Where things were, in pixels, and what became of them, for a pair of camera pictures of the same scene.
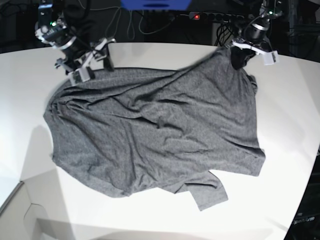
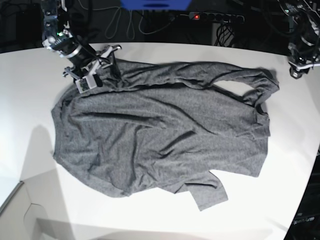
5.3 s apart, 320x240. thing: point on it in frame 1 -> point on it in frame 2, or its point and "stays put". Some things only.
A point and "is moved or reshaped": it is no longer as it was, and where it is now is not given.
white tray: [37, 210] stays put
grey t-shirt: [128, 130] is moved or reshaped
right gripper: [239, 57] -> [299, 65]
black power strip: [203, 16] stays put
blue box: [155, 5] stays put
